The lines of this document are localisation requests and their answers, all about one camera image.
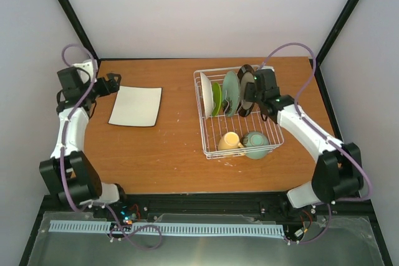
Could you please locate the floral patterned plate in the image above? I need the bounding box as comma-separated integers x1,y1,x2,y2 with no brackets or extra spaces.
200,72,214,119

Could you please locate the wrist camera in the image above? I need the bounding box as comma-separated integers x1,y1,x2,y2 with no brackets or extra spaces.
261,66,275,72
72,60,97,83

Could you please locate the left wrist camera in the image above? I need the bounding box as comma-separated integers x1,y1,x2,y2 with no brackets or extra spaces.
72,60,97,83

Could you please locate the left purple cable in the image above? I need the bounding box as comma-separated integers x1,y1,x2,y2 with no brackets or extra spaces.
59,44,163,250

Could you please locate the square black-rimmed plate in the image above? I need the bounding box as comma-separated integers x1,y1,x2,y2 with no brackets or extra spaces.
108,86,162,127

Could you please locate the light blue cable duct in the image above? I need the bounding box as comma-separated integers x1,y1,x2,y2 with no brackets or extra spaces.
48,220,284,239

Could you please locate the light blue plate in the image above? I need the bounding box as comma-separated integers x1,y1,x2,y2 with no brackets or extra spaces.
222,71,240,117

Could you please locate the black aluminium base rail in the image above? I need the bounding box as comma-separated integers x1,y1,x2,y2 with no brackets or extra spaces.
40,192,372,226

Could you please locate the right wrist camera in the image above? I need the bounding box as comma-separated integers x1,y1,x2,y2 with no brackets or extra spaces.
261,66,275,72

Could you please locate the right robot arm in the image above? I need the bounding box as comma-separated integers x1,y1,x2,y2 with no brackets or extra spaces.
244,68,365,209

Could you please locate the white wire dish rack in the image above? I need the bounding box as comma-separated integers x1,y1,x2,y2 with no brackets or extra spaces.
193,65,284,159

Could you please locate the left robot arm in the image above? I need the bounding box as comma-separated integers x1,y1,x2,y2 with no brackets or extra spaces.
39,60,130,218

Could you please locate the purple cable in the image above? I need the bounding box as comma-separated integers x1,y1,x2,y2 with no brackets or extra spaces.
257,42,373,245
59,44,163,250

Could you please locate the grey bowl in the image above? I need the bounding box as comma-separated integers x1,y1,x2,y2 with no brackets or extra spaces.
237,64,254,117

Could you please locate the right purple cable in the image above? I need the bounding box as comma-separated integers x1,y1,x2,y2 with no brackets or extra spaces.
257,42,373,245

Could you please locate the yellow ceramic mug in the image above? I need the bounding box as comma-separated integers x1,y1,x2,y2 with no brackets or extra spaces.
218,131,244,151

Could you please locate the lime green small plate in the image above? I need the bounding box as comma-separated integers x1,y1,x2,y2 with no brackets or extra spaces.
211,82,223,116

